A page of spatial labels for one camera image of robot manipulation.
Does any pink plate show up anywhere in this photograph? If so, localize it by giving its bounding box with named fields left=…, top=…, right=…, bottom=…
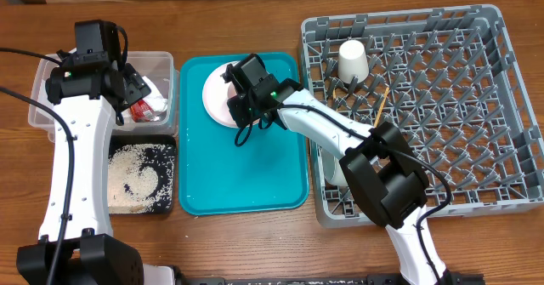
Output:
left=202, top=61, right=237, bottom=128

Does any teal serving tray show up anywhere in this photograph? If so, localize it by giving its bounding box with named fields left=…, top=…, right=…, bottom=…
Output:
left=178, top=54, right=309, bottom=216

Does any white cooked rice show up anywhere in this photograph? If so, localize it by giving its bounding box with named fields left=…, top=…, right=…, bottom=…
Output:
left=106, top=143, right=176, bottom=214

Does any red snack wrapper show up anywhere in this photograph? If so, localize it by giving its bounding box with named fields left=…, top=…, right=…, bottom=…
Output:
left=130, top=100, right=156, bottom=123

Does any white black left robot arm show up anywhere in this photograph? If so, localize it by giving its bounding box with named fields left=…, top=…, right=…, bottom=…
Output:
left=16, top=52, right=183, bottom=284

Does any white tissue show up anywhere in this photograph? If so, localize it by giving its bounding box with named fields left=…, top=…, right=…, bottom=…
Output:
left=143, top=76, right=168, bottom=114

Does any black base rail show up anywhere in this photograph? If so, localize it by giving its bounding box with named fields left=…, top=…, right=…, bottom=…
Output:
left=181, top=272, right=485, bottom=285

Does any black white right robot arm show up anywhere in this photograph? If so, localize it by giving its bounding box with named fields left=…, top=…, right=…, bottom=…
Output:
left=228, top=77, right=448, bottom=284

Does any pale green cup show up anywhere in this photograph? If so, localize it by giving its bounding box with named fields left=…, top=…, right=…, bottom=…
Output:
left=337, top=40, right=369, bottom=83

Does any small pink bowl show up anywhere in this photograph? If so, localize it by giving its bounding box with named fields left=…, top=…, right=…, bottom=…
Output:
left=226, top=82, right=238, bottom=107

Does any black food waste tray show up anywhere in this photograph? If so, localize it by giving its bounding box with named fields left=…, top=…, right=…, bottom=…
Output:
left=105, top=134, right=179, bottom=215

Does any clear plastic waste bin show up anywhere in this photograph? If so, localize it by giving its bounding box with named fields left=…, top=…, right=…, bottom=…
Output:
left=28, top=51, right=179, bottom=142

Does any grey dishwasher rack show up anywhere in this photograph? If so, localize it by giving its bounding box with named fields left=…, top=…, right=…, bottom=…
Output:
left=300, top=5, right=543, bottom=217

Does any grey bowl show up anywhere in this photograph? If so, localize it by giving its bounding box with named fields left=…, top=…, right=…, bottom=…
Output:
left=321, top=149, right=348, bottom=187

